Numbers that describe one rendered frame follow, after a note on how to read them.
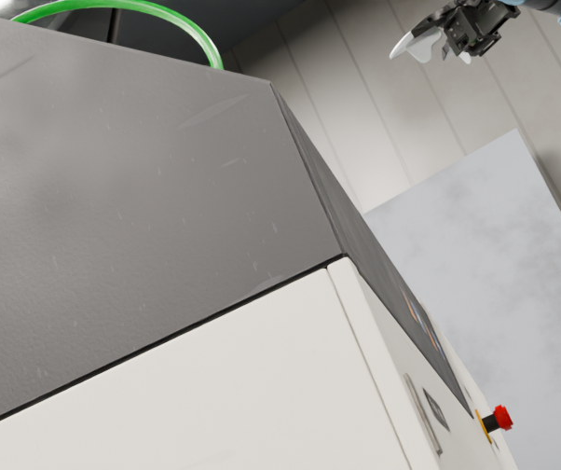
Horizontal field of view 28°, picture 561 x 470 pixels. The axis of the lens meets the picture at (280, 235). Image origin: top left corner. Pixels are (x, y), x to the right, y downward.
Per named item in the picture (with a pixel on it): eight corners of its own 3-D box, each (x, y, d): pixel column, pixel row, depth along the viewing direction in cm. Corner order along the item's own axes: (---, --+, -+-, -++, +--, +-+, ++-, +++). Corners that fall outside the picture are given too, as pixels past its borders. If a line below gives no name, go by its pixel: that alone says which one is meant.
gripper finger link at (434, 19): (413, 34, 181) (460, 6, 180) (408, 26, 182) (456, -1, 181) (417, 46, 185) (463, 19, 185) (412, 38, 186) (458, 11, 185)
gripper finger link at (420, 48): (401, 74, 181) (451, 45, 181) (384, 45, 183) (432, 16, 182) (403, 80, 184) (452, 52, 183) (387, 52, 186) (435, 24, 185)
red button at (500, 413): (515, 429, 149) (499, 393, 151) (487, 441, 149) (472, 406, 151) (519, 435, 153) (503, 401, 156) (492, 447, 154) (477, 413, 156)
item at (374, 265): (360, 270, 84) (286, 102, 90) (307, 295, 84) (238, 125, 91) (472, 415, 140) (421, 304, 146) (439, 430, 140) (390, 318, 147)
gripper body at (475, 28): (452, 59, 181) (502, 9, 174) (426, 18, 184) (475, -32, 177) (479, 60, 187) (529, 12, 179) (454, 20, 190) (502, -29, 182)
